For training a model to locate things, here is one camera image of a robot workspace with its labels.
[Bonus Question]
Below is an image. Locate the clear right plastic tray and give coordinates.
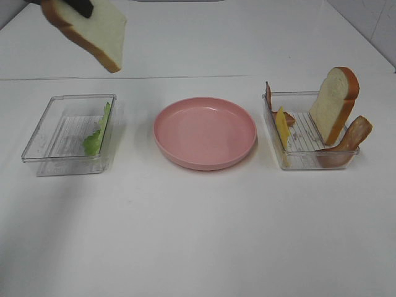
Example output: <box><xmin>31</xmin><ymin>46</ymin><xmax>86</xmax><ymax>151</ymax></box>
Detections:
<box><xmin>263</xmin><ymin>91</ymin><xmax>360</xmax><ymax>170</ymax></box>

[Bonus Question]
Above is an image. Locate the bread slice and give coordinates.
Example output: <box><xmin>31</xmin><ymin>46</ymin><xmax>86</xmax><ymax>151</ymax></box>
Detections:
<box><xmin>41</xmin><ymin>1</ymin><xmax>127</xmax><ymax>73</ymax></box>
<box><xmin>309</xmin><ymin>66</ymin><xmax>359</xmax><ymax>145</ymax></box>

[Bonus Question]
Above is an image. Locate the clear left plastic tray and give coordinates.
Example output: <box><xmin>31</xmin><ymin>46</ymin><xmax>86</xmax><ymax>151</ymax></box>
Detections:
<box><xmin>21</xmin><ymin>94</ymin><xmax>116</xmax><ymax>176</ymax></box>

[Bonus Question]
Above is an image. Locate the pink round plate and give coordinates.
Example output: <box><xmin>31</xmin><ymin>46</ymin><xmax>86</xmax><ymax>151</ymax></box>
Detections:
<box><xmin>153</xmin><ymin>97</ymin><xmax>257</xmax><ymax>171</ymax></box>

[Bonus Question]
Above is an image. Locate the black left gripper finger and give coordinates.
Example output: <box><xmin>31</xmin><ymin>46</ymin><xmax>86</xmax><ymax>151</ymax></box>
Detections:
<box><xmin>64</xmin><ymin>0</ymin><xmax>94</xmax><ymax>18</ymax></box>

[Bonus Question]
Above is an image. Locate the green lettuce leaf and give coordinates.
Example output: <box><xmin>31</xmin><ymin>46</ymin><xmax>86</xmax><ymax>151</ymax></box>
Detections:
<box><xmin>82</xmin><ymin>102</ymin><xmax>111</xmax><ymax>156</ymax></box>

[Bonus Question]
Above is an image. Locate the yellow cheese slice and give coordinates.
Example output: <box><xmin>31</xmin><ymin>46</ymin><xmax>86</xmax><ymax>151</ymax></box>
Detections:
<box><xmin>275</xmin><ymin>106</ymin><xmax>290</xmax><ymax>170</ymax></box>

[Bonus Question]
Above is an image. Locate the bacon strip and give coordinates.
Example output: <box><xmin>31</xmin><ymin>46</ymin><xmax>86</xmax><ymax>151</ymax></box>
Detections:
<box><xmin>265</xmin><ymin>81</ymin><xmax>295</xmax><ymax>127</ymax></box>
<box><xmin>317</xmin><ymin>116</ymin><xmax>372</xmax><ymax>168</ymax></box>

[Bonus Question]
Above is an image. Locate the clear plastic tray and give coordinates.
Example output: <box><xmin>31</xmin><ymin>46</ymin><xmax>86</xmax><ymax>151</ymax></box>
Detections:
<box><xmin>21</xmin><ymin>94</ymin><xmax>116</xmax><ymax>176</ymax></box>
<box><xmin>263</xmin><ymin>91</ymin><xmax>360</xmax><ymax>170</ymax></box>

